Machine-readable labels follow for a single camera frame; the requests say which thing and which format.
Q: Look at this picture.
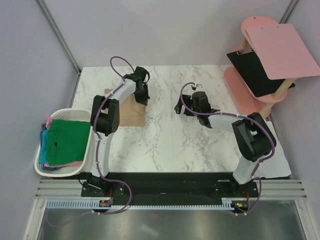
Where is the white slotted cable duct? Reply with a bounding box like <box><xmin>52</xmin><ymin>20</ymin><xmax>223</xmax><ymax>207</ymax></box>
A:
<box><xmin>46</xmin><ymin>199</ymin><xmax>237</xmax><ymax>211</ymax></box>

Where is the pink two-tier side table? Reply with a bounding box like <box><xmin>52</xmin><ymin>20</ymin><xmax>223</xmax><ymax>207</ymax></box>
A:
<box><xmin>224</xmin><ymin>16</ymin><xmax>288</xmax><ymax>118</ymax></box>

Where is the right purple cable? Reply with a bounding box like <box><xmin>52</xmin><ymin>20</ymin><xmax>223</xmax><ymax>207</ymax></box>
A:
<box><xmin>179</xmin><ymin>82</ymin><xmax>278</xmax><ymax>181</ymax></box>

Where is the black clipboard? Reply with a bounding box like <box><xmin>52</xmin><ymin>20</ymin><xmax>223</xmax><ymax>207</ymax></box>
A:
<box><xmin>226</xmin><ymin>48</ymin><xmax>285</xmax><ymax>98</ymax></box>

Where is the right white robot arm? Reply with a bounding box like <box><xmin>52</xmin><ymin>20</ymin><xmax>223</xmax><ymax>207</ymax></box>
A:
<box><xmin>174</xmin><ymin>91</ymin><xmax>277</xmax><ymax>197</ymax></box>

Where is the green t shirt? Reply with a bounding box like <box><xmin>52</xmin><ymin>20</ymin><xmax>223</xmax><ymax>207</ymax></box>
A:
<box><xmin>46</xmin><ymin>119</ymin><xmax>91</xmax><ymax>166</ymax></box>

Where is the white paper sheet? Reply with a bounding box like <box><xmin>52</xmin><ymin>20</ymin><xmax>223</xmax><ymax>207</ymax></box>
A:
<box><xmin>254</xmin><ymin>121</ymin><xmax>292</xmax><ymax>179</ymax></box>

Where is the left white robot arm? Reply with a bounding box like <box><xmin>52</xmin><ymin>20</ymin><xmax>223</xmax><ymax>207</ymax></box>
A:
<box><xmin>90</xmin><ymin>66</ymin><xmax>150</xmax><ymax>178</ymax></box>

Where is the beige t shirt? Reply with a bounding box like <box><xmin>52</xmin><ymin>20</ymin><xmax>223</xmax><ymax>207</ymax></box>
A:
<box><xmin>103</xmin><ymin>87</ymin><xmax>147</xmax><ymax>128</ymax></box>

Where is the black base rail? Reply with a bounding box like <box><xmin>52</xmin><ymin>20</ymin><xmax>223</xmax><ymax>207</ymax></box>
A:
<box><xmin>81</xmin><ymin>172</ymin><xmax>258</xmax><ymax>205</ymax></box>

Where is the pink paper sheet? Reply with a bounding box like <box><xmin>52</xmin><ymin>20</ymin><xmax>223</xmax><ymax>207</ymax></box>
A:
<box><xmin>246</xmin><ymin>23</ymin><xmax>320</xmax><ymax>80</ymax></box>

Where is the purple cable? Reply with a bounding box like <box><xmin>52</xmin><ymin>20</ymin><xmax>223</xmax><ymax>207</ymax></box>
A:
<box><xmin>179</xmin><ymin>82</ymin><xmax>278</xmax><ymax>181</ymax></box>
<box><xmin>90</xmin><ymin>56</ymin><xmax>136</xmax><ymax>186</ymax></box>

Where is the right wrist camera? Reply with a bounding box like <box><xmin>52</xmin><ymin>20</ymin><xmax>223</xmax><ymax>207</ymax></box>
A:
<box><xmin>191</xmin><ymin>83</ymin><xmax>203</xmax><ymax>91</ymax></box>

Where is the blue t shirt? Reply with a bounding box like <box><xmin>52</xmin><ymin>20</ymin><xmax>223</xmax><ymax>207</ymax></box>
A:
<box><xmin>38</xmin><ymin>129</ymin><xmax>49</xmax><ymax>165</ymax></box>

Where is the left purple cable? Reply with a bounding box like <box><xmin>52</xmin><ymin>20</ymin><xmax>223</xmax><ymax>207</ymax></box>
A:
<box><xmin>90</xmin><ymin>56</ymin><xmax>136</xmax><ymax>186</ymax></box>

